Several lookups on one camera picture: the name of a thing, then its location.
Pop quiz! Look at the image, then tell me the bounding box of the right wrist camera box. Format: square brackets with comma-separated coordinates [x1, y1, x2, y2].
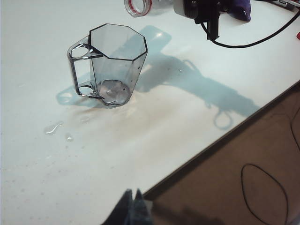
[172, 0, 188, 17]

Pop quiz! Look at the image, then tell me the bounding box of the purple cloth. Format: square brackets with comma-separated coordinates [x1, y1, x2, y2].
[224, 0, 253, 22]

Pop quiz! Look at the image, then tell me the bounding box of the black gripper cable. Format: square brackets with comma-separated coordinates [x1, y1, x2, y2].
[210, 9, 300, 49]

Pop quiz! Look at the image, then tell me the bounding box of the transparent grey plastic mug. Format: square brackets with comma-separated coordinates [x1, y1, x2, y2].
[67, 22, 148, 109]

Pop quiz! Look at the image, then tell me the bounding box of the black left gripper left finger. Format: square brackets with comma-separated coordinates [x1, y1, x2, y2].
[103, 188, 134, 225]

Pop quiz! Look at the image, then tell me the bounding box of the clear water bottle red label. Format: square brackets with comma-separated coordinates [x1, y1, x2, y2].
[124, 0, 176, 18]

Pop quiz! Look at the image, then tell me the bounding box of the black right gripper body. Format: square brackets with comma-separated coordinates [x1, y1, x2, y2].
[184, 0, 232, 24]

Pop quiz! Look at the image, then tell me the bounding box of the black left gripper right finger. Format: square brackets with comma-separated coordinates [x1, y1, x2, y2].
[133, 188, 154, 225]

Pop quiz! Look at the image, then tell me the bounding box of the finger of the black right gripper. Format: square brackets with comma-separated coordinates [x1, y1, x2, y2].
[194, 14, 221, 42]

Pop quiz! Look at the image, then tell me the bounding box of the black floor cable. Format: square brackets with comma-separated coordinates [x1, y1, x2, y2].
[240, 164, 289, 225]

